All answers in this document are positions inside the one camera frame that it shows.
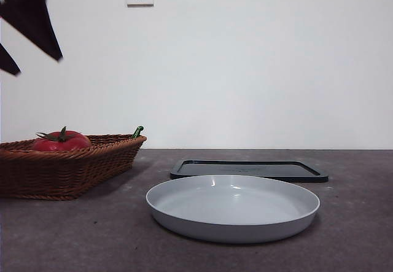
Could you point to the brown wicker basket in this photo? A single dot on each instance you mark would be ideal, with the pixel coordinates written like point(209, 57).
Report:
point(61, 173)

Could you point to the pale grey round plate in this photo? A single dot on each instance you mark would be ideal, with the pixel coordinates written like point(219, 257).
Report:
point(233, 219)

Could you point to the dark rectangular tray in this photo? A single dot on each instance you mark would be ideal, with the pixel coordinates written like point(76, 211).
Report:
point(270, 170)

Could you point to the green vegetable stem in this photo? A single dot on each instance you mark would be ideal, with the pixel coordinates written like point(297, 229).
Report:
point(137, 131)

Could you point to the red tomato with green stem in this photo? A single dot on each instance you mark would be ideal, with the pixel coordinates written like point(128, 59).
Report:
point(61, 144)

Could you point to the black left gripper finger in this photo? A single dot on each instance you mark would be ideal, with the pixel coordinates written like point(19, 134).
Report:
point(6, 61)
point(33, 20)

